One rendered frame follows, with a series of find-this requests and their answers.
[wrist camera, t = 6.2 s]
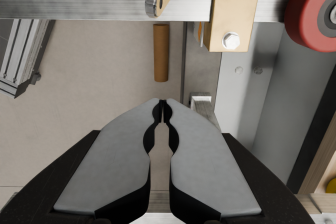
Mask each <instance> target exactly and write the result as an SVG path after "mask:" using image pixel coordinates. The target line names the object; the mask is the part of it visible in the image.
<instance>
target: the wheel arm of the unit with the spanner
mask: <svg viewBox="0 0 336 224"><path fill-rule="evenodd" d="M288 2H289V0H258V2H257V7H256V12H255V17H254V22H264V23H281V24H285V22H284V18H285V11H286V7H287V4H288ZM211 9H212V0H170V1H169V3H168V4H167V6H166V7H165V9H164V10H163V12H162V13H161V15H160V16H159V17H158V18H150V17H149V16H148V15H147V14H146V11H145V0H0V19H32V20H109V21H187V22H210V18H211Z"/></svg>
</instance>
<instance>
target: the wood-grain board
mask: <svg viewBox="0 0 336 224"><path fill-rule="evenodd" d="M335 178H336V111H335V113H334V115H333V117H332V120H331V122H330V124H329V126H328V128H327V130H326V133H325V135H324V137H323V139H322V141H321V143H320V146H319V148H318V150H317V152H316V154H315V156H314V159H313V161H312V163H311V165H310V167H309V169H308V172H307V174H306V176H305V178H304V180H303V182H302V185H301V187H300V189H299V191H298V193H297V194H298V195H308V194H309V193H326V189H327V186H328V184H329V182H330V181H331V180H332V179H335Z"/></svg>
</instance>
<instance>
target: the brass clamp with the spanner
mask: <svg viewBox="0 0 336 224"><path fill-rule="evenodd" d="M257 4H258V0H212V4H211V14H210V21H205V22H204V33H203V44H204V45H205V47H206V48H207V50H208V51H209V52H242V53H246V52H248V49H249V44H250V39H251V34H252V29H253V24H254V19H255V14H256V9H257ZM228 32H235V33H237V34H238V36H239V42H240V45H238V46H237V47H236V48H235V49H227V48H225V47H224V46H223V45H222V38H223V36H224V35H225V34H226V33H228Z"/></svg>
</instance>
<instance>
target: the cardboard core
mask: <svg viewBox="0 0 336 224"><path fill-rule="evenodd" d="M153 53H154V80H155V81H156V82H160V83H163V82H167V81H168V74H169V24H163V23H158V24H153Z"/></svg>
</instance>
